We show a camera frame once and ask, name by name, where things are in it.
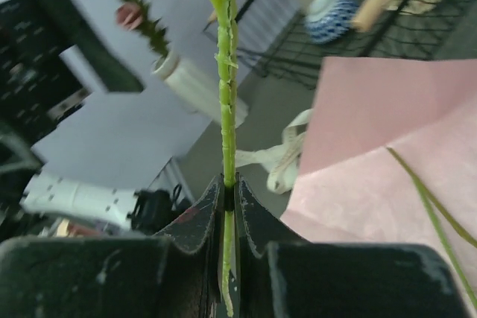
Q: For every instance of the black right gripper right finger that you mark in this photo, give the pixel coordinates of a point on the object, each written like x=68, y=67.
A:
x=281, y=274

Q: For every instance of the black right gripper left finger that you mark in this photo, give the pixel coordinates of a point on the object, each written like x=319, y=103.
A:
x=171, y=274

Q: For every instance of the cream printed ribbon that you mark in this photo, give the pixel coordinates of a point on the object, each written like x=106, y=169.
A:
x=280, y=161

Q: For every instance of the purple wrapping paper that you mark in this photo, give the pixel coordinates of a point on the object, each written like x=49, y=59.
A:
x=374, y=123

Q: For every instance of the mixed flower bouquet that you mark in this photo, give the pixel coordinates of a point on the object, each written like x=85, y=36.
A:
x=430, y=203

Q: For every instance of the mauve rose stem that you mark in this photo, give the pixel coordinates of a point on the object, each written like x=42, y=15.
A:
x=134, y=15

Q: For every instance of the pink peony stem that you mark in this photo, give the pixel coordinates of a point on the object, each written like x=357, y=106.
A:
x=226, y=58

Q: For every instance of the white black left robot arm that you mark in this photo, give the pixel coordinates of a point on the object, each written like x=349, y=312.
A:
x=38, y=91

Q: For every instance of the white ribbed ceramic vase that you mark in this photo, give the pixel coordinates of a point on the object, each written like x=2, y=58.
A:
x=197, y=90

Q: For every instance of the blue white patterned bowl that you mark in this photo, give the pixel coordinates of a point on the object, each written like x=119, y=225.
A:
x=328, y=20

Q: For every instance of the black wire dish rack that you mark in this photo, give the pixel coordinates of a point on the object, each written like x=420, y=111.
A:
x=289, y=40

